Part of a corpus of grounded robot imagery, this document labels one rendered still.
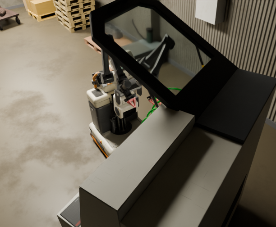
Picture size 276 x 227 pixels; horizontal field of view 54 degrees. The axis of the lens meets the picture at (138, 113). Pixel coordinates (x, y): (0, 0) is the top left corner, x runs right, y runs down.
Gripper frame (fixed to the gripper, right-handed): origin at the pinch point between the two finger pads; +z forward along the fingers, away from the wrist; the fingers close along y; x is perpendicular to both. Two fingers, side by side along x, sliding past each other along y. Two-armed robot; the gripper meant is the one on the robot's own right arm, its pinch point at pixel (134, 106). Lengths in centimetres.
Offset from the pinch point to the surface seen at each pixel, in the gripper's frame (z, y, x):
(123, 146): 15, 64, -51
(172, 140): 25, 74, -31
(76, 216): 42, 11, -80
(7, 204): 23, -149, -116
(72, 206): 36, 5, -78
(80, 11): -265, -379, 206
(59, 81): -109, -284, 45
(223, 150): 43, 81, -11
